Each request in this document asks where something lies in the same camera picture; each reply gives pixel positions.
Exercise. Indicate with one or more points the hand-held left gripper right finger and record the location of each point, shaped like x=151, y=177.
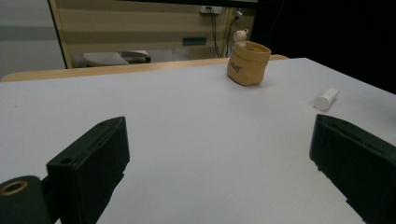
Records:
x=358, y=161

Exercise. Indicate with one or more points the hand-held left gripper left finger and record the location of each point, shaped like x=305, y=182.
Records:
x=93, y=161

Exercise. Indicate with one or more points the white tube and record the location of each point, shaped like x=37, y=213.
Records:
x=326, y=98

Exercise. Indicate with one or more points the tan fabric storage basket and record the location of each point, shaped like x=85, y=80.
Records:
x=249, y=65

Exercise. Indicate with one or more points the grey office chair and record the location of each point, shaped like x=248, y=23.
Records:
x=116, y=58

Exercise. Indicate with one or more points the beige striped partition panel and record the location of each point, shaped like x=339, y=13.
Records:
x=140, y=28

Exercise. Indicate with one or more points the green label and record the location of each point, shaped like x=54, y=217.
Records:
x=194, y=41

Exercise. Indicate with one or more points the small white plush toy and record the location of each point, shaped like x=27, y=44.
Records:
x=241, y=36

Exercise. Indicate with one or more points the white wall power socket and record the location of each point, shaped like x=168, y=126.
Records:
x=211, y=9

